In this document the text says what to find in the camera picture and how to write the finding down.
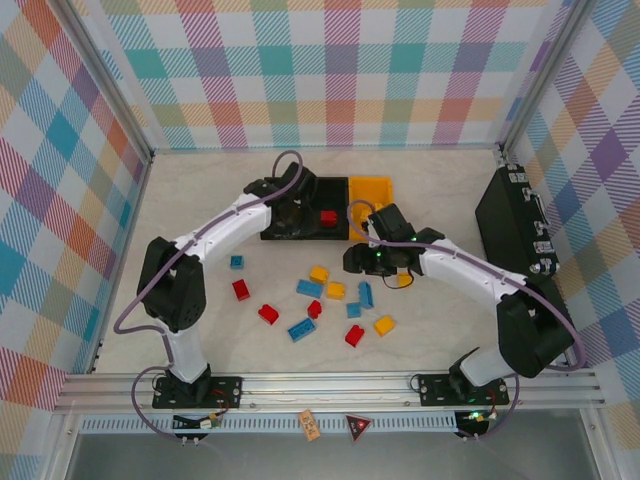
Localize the wooden tag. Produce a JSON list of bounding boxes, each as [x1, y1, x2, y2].
[[297, 408, 320, 443]]

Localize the aluminium front rail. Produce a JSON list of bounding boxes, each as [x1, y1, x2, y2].
[[53, 369, 610, 414]]

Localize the black plastic bin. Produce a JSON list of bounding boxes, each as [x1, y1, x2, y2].
[[304, 176, 351, 241], [260, 176, 308, 242]]

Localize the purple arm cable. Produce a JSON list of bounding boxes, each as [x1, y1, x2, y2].
[[113, 149, 305, 440], [347, 199, 587, 442]]

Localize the slotted grey cable duct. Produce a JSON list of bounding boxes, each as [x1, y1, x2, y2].
[[79, 412, 459, 434]]

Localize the black red triangle sticker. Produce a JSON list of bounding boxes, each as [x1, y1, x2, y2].
[[344, 413, 374, 445]]

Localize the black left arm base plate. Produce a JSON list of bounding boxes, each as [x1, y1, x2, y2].
[[152, 375, 244, 411]]

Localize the black plug with green light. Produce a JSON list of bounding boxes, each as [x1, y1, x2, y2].
[[453, 408, 497, 443]]

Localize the thin black wire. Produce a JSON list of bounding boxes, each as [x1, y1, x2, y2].
[[382, 269, 415, 290]]

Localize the yellow plastic bin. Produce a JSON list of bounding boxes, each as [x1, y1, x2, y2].
[[348, 175, 396, 242]]

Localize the black plug with yellow connector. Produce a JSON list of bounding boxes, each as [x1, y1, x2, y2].
[[172, 412, 222, 446]]

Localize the black hard case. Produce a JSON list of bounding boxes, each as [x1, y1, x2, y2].
[[474, 163, 562, 281]]

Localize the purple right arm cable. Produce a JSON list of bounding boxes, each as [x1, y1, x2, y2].
[[347, 199, 587, 442]]

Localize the aluminium frame post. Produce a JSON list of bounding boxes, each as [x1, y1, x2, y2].
[[49, 0, 154, 164], [498, 0, 597, 151]]

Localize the aluminium back frame rail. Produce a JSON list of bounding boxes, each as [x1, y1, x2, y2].
[[149, 143, 504, 156]]

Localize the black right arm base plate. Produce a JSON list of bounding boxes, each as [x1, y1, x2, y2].
[[418, 373, 510, 407]]

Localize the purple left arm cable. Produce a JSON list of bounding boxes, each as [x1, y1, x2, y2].
[[113, 149, 305, 440]]

